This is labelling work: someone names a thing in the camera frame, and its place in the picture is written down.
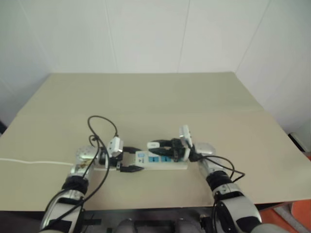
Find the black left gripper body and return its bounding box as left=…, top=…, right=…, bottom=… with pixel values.
left=108, top=151, right=127, bottom=172

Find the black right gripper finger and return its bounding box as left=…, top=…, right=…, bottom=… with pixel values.
left=148, top=138, right=173, bottom=148
left=151, top=148, right=173, bottom=158

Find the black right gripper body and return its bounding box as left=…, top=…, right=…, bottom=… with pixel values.
left=170, top=137, right=191, bottom=162

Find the white power strip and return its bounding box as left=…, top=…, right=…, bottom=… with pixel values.
left=133, top=150, right=190, bottom=171

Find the dark rounded shape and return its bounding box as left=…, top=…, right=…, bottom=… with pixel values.
left=115, top=217, right=137, bottom=233

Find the white and black box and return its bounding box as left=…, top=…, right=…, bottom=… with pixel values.
left=288, top=132, right=311, bottom=153

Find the orange object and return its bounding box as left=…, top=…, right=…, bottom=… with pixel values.
left=271, top=200, right=311, bottom=233

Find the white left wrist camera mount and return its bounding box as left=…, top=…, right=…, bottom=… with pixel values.
left=106, top=136, right=125, bottom=157

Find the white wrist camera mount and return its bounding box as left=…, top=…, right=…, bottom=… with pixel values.
left=106, top=136, right=125, bottom=157
left=178, top=124, right=194, bottom=163

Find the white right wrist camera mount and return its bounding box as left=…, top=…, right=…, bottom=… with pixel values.
left=178, top=124, right=194, bottom=163

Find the black frame under table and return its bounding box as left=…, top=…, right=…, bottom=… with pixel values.
left=81, top=206, right=216, bottom=233

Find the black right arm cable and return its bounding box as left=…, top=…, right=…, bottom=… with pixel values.
left=190, top=145, right=245, bottom=233

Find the white power strip cord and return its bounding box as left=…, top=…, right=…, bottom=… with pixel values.
left=0, top=157, right=120, bottom=172

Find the dark object at wall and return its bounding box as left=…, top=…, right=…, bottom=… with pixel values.
left=0, top=119, right=8, bottom=138

